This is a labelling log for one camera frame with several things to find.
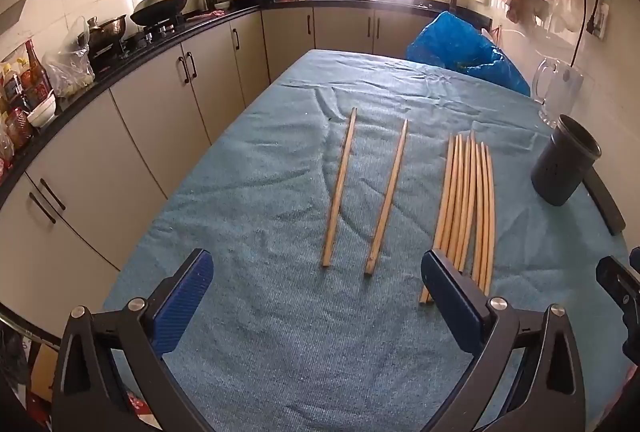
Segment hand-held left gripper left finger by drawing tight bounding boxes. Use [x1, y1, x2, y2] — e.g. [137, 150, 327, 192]
[51, 248, 216, 432]

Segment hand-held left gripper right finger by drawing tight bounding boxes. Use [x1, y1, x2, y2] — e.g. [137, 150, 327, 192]
[421, 248, 586, 432]

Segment bundle of bamboo chopsticks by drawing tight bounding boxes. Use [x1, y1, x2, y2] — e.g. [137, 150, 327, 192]
[419, 130, 496, 305]

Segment black utensil holder cup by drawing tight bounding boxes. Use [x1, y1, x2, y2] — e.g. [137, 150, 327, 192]
[531, 114, 602, 207]

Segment dark wooden chopstick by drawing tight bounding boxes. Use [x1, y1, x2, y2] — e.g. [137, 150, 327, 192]
[320, 106, 359, 269]
[364, 119, 410, 277]

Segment black smartphone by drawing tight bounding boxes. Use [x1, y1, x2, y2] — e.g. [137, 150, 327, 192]
[582, 167, 627, 237]

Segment blue tablecloth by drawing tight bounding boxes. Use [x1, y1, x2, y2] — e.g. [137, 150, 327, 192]
[102, 49, 633, 432]

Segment beige kitchen base cabinets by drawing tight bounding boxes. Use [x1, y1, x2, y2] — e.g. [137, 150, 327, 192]
[0, 6, 493, 348]

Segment clear glass mug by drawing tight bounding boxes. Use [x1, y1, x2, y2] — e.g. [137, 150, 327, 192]
[531, 56, 585, 129]

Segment black kitchen countertop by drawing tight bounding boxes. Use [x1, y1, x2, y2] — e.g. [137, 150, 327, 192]
[0, 0, 493, 203]

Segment red seasoning jar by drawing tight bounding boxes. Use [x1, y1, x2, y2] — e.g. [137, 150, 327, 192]
[6, 106, 33, 149]

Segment white power strip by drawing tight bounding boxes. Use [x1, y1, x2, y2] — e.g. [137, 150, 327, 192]
[586, 4, 611, 40]

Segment clear plastic bag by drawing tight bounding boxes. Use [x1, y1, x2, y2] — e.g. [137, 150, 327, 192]
[42, 16, 96, 98]

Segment blue plastic bag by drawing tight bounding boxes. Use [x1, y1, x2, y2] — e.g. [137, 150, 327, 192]
[406, 10, 531, 96]

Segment black gas stove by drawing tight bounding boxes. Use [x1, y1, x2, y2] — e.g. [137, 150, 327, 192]
[90, 22, 187, 62]

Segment dark sauce bottle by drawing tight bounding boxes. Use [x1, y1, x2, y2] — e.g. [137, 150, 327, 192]
[22, 39, 53, 110]

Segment steel pot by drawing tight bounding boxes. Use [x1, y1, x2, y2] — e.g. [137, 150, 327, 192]
[86, 14, 127, 55]

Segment black wok with lid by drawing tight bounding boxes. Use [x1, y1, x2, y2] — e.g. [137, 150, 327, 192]
[130, 0, 217, 26]

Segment black power cable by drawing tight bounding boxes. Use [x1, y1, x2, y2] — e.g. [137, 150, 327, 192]
[570, 0, 608, 67]

